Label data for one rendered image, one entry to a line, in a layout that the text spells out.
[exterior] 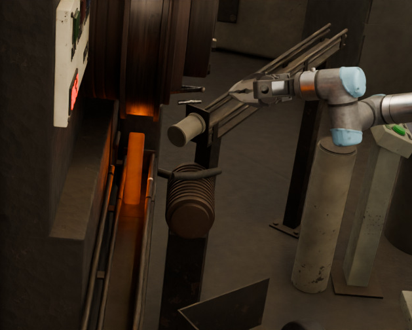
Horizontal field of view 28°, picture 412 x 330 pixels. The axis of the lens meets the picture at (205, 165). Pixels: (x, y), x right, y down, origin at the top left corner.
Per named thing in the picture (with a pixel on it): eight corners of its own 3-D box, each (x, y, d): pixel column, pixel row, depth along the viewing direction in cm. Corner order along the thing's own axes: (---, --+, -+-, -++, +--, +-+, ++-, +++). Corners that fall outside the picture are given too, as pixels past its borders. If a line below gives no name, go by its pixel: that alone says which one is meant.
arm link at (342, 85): (358, 103, 198) (354, 67, 197) (316, 105, 204) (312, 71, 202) (369, 96, 205) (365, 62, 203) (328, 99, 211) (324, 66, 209)
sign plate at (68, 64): (53, 126, 121) (56, 8, 112) (76, 60, 144) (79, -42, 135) (69, 128, 121) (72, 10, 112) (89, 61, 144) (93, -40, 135)
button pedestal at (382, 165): (336, 299, 266) (375, 130, 237) (325, 256, 287) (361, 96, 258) (384, 304, 267) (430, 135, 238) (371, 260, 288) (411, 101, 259)
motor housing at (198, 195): (150, 358, 233) (166, 198, 208) (154, 308, 252) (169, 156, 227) (196, 361, 234) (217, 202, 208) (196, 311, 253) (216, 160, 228)
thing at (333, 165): (293, 292, 267) (321, 152, 242) (289, 270, 278) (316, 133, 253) (329, 295, 268) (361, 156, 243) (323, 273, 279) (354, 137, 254)
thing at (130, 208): (114, 218, 175) (114, 215, 175) (122, 174, 192) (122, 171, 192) (149, 221, 176) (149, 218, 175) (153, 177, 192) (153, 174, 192)
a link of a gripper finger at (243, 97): (238, 102, 223) (269, 100, 218) (228, 104, 218) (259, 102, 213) (238, 91, 223) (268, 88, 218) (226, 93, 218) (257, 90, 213)
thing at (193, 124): (166, 143, 212) (167, 122, 209) (187, 128, 218) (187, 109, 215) (185, 150, 209) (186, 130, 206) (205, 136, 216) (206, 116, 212)
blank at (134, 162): (123, 213, 182) (138, 214, 182) (124, 188, 168) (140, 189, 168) (128, 149, 188) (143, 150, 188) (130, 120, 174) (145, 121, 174)
